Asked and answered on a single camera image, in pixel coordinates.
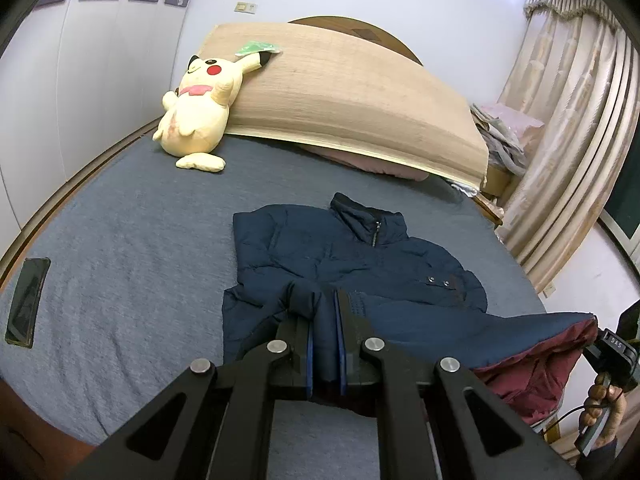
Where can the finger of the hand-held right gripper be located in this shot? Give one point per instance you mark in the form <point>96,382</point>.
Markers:
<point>594,355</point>

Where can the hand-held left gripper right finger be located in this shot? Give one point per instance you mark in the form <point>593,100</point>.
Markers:
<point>343,355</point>

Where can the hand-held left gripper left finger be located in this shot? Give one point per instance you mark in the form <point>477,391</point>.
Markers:
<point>309,360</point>

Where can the navy blue padded jacket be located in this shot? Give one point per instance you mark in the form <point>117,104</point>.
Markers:
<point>360,270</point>

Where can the person's right forearm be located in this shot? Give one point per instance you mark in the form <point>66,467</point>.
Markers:
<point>600,462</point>

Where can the pile of clothes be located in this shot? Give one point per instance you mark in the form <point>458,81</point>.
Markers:
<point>505,130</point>

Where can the person's right hand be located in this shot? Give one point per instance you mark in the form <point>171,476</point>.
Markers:
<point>607,410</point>

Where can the window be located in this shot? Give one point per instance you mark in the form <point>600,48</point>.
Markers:
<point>625,210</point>

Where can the wooden nightstand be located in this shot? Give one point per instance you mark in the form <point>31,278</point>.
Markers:
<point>489,212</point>

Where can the pink pillow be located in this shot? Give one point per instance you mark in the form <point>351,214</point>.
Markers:
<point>370,162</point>

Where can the cardboard box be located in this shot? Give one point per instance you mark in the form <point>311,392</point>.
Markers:
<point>497,180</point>

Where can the white cloth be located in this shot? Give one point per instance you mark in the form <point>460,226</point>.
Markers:
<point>464,189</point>

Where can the beige curtain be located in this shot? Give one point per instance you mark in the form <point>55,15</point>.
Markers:
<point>565,135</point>

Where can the bed with grey sheet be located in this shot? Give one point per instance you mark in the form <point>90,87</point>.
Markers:
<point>125,240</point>

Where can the beige bamboo mat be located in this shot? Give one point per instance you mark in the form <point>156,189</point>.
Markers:
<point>350,95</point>

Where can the yellow plush toy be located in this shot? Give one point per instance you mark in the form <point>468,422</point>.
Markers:
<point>200,110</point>

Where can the black smartphone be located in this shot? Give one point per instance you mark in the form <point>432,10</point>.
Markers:
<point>27,302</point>

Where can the green packet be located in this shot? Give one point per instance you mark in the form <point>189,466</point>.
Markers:
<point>257,49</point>

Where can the wooden headboard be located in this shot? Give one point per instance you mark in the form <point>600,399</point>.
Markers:
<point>380,35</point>

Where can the wall outlet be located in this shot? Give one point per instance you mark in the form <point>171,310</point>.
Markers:
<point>549,290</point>

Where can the wall light switch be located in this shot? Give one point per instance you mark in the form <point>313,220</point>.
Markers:
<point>246,7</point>

